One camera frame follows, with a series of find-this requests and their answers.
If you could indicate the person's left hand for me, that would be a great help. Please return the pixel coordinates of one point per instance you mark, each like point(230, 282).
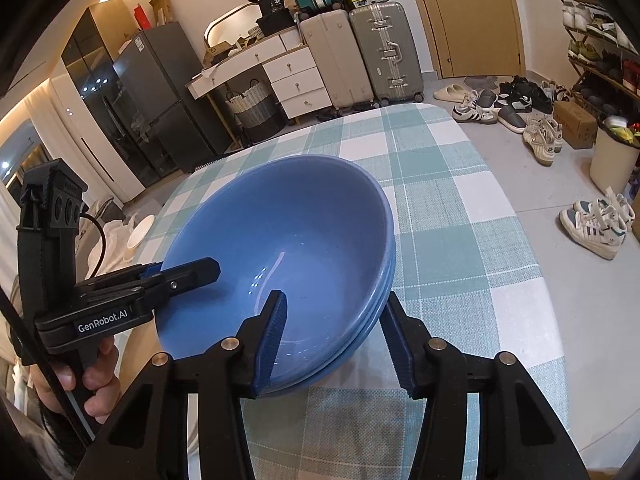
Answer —
point(102, 380)

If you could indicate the flat cardboard box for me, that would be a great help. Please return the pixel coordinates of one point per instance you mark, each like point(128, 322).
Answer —
point(160, 10)

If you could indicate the oval vanity mirror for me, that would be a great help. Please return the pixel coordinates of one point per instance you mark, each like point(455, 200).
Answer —
point(235, 25)

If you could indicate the silver suitcase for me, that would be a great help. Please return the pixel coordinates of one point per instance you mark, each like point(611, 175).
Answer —
point(387, 55)

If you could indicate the black bag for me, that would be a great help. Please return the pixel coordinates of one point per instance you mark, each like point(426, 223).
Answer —
point(275, 22)

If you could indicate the wooden shoe rack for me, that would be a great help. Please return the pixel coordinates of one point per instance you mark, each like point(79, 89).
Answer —
point(627, 72)

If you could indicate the beige suitcase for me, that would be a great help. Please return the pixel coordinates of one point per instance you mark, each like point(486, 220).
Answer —
point(337, 60)

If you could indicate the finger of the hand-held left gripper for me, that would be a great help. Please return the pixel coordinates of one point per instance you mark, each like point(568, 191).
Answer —
point(195, 270)
point(150, 272)

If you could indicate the tan wooden door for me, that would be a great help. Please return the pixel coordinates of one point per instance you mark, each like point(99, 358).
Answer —
point(475, 15)

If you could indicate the white dressing table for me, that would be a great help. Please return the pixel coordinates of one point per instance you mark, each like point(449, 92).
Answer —
point(295, 80)

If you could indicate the white trash bin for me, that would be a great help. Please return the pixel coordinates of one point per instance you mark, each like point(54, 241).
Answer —
point(612, 165)

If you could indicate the scattered shoes and slippers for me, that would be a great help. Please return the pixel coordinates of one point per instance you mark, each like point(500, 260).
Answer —
point(505, 110)

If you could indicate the grey refrigerator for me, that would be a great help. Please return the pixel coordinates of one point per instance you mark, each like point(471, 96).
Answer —
point(165, 100)

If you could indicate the black glass cabinet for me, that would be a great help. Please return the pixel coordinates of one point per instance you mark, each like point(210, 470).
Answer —
point(105, 100)

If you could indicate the green checked tablecloth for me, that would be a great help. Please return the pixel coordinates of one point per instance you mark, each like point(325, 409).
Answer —
point(450, 240)

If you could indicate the black printed box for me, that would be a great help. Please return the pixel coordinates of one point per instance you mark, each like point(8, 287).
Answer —
point(275, 2)

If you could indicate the woven laundry basket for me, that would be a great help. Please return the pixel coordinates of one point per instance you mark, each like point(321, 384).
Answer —
point(252, 110)

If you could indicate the brown cardboard box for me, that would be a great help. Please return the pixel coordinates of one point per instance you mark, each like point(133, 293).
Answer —
point(575, 125)

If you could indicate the white teal sneaker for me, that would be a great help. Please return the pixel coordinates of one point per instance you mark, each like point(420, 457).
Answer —
point(590, 232)
point(607, 207)

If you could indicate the shoe rack with shoes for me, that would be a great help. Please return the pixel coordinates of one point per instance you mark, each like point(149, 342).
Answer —
point(595, 30)

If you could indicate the white plastic bag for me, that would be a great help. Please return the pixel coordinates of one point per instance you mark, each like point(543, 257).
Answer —
point(112, 260)

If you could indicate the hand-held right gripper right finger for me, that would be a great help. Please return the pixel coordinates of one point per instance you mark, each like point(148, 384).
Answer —
point(397, 350)

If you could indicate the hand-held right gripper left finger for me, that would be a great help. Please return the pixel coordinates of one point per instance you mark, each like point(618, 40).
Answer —
point(270, 340)

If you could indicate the red paper bag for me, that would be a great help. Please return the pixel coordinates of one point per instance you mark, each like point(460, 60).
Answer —
point(143, 17)

